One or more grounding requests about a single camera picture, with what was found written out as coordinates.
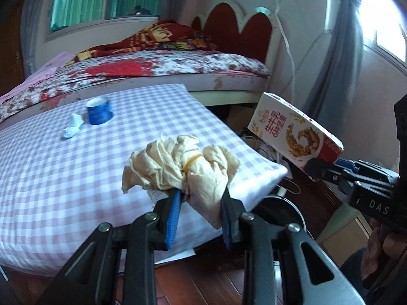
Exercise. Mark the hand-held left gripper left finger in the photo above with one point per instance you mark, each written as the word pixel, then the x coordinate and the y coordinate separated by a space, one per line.
pixel 173 219

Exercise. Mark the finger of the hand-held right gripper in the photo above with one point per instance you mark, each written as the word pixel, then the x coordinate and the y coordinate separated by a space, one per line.
pixel 321 169
pixel 346 165

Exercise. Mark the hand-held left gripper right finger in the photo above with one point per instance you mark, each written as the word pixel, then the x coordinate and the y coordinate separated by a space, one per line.
pixel 226 225

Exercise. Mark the white printed carton box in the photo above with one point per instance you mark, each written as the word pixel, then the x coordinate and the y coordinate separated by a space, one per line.
pixel 286 133

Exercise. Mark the beige cloth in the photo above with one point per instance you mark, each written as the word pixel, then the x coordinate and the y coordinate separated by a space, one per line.
pixel 178 165

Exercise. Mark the black trash bin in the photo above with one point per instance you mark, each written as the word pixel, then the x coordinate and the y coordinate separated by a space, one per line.
pixel 283 209

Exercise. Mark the person's right hand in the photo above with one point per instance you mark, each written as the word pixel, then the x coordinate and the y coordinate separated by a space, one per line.
pixel 375 254

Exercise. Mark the white paper sheet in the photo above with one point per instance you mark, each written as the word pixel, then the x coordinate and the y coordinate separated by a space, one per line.
pixel 178 255

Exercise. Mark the person's dark trousers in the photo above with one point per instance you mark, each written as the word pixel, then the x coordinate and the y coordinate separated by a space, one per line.
pixel 353 263

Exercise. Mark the pink checkered tablecloth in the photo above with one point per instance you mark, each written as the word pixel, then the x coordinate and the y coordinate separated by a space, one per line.
pixel 79 171

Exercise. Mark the bed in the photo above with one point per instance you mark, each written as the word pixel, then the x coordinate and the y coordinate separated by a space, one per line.
pixel 222 97

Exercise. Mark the blue paper cup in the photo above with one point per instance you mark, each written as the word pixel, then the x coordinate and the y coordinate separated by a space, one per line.
pixel 100 114

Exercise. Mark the crumpled white tissue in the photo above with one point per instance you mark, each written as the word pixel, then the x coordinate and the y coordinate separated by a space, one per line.
pixel 73 127

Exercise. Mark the bright window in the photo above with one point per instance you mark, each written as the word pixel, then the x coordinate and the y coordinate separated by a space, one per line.
pixel 388 28

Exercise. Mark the floral bedsheet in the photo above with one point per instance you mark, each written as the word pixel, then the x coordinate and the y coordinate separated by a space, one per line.
pixel 206 63

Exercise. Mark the red scalloped headboard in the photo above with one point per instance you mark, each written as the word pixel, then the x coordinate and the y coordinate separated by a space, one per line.
pixel 229 28

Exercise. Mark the red printed blanket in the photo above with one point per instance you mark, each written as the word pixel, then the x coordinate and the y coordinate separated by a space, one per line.
pixel 152 35

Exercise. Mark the pink cloth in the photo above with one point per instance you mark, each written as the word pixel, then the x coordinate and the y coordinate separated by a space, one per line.
pixel 47 70

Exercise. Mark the wooden door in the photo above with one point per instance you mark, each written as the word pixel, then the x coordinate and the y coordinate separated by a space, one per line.
pixel 11 47

